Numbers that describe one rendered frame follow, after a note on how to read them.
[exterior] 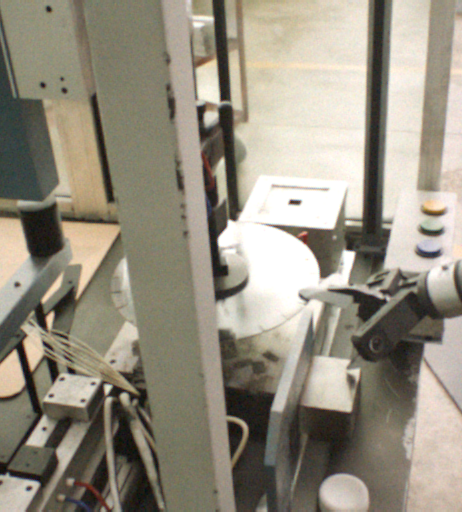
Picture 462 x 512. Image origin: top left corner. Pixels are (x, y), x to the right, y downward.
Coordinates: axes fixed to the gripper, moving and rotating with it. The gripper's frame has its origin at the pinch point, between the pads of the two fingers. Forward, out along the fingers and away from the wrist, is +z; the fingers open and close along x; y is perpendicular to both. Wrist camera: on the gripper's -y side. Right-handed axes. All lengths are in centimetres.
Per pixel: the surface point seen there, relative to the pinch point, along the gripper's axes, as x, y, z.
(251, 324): 9.0, -8.9, 2.7
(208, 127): 37.0, -8.5, -9.3
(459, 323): -73, 121, 45
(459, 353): -75, 107, 42
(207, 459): 25, -61, -34
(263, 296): 9.7, -2.1, 3.7
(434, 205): -1.7, 40.4, -7.3
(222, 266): 18.2, -6.8, 3.1
